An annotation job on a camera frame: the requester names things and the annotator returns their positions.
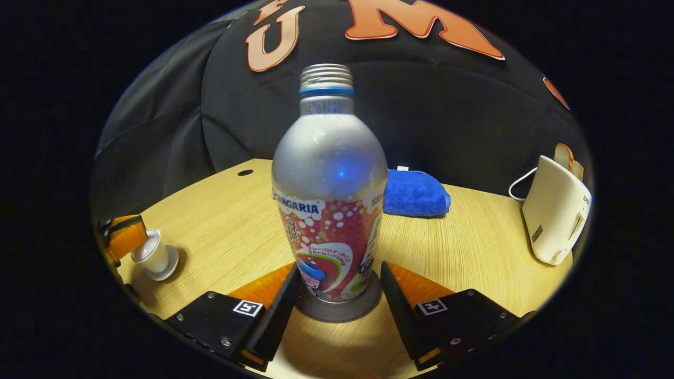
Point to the white toaster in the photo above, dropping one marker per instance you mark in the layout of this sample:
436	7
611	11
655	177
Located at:
553	210

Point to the white saucer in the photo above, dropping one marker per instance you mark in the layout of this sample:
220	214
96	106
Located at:
171	266

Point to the toast bread slice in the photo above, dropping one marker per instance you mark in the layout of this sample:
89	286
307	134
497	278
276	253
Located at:
578	169
563	155

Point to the silver water bottle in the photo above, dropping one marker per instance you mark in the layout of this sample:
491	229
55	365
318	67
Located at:
329	173

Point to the dark round coaster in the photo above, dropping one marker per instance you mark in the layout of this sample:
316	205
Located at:
339	313

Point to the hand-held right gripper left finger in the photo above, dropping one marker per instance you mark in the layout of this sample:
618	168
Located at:
274	321

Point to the blue towel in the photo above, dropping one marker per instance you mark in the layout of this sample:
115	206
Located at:
416	195

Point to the white teacup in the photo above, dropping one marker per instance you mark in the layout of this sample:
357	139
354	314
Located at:
152	252

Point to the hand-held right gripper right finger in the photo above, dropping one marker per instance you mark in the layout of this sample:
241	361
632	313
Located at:
403	316

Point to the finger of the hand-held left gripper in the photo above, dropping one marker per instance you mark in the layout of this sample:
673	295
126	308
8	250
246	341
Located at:
129	242
124	222

